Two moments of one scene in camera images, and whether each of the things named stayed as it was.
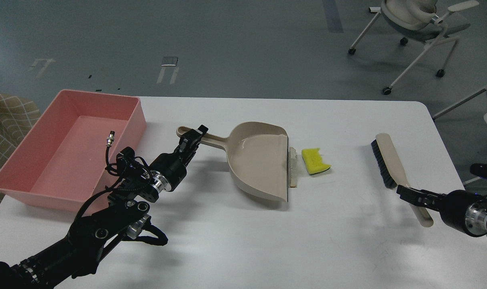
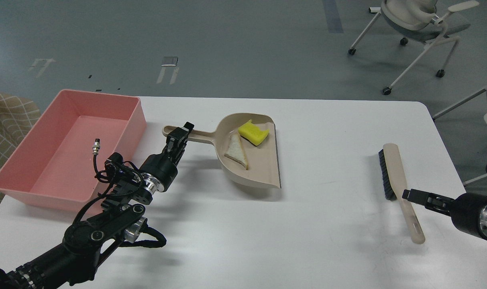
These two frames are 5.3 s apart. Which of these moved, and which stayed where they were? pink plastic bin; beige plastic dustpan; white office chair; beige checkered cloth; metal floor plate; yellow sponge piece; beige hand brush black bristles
Moved: beige hand brush black bristles; yellow sponge piece; beige plastic dustpan
Stayed: pink plastic bin; white office chair; beige checkered cloth; metal floor plate
